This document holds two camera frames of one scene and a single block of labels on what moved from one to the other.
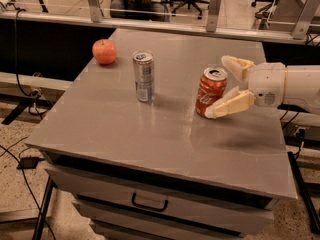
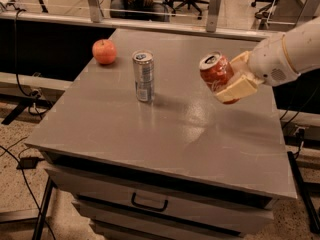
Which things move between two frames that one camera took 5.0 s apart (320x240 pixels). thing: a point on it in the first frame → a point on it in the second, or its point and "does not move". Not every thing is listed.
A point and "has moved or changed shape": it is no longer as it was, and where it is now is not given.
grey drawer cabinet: [128, 140] does not move
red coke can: [211, 87] has moved or changed shape
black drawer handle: [146, 207] does not move
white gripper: [267, 83] → [269, 61]
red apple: [104, 51] does not move
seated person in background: [148, 5] does not move
